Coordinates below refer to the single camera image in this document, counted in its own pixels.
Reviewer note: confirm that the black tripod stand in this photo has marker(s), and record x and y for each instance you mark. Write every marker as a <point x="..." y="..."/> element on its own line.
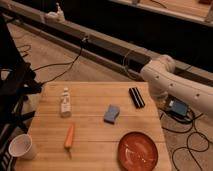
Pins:
<point x="17" y="80"/>

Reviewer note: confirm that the red orange plate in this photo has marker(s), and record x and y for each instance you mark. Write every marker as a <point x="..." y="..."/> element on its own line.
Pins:
<point x="137" y="152"/>

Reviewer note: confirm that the black rectangular box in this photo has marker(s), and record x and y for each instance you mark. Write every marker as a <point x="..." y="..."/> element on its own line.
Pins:
<point x="136" y="97"/>

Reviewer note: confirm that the blue sponge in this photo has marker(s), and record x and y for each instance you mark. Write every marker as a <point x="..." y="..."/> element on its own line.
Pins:
<point x="111" y="114"/>

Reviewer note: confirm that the orange carrot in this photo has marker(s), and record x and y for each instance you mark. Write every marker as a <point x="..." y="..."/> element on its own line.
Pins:
<point x="69" y="139"/>

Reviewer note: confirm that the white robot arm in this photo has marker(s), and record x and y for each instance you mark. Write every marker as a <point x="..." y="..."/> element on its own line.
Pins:
<point x="159" y="74"/>

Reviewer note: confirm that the white paper cup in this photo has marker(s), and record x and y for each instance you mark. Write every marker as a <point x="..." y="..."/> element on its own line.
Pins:
<point x="22" y="147"/>

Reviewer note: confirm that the small white glue bottle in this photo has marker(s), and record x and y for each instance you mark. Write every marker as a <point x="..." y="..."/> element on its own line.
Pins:
<point x="65" y="106"/>

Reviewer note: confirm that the blue power adapter box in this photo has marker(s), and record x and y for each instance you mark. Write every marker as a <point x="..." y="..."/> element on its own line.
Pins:
<point x="178" y="108"/>

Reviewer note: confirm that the white spray bottle on ledge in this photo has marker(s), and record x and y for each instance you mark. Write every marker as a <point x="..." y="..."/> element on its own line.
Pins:
<point x="58" y="15"/>

